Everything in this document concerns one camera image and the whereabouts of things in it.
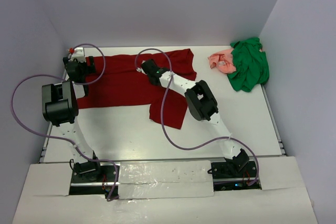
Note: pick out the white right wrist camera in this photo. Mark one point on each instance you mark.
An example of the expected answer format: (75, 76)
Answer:
(140, 70)

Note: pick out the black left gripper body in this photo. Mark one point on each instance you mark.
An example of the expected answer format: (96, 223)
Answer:
(82, 65)

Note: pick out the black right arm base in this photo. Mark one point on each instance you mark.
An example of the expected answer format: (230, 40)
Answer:
(227, 180)

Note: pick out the green t shirt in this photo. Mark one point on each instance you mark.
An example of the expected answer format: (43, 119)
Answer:
(247, 83)

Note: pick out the pink t shirt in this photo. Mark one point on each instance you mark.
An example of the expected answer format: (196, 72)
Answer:
(223, 62)

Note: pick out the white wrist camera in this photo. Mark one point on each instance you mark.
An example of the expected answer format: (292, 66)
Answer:
(77, 54)
(140, 70)

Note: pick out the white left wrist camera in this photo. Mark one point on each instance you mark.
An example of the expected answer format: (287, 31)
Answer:
(77, 54)

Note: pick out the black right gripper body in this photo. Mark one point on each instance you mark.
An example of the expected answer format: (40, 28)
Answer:
(150, 77)

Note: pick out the red t shirt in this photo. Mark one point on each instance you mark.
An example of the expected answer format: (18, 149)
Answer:
(117, 83)

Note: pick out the aluminium table frame rail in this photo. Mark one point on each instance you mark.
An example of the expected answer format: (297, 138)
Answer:
(280, 142)

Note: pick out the white taped cover plate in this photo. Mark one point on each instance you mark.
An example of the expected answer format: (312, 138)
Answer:
(154, 180)

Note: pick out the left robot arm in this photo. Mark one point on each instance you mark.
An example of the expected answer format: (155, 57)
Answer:
(60, 107)

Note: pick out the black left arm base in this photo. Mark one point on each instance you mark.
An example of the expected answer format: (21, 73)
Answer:
(92, 178)

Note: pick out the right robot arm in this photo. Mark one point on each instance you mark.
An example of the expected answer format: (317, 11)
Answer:
(203, 107)

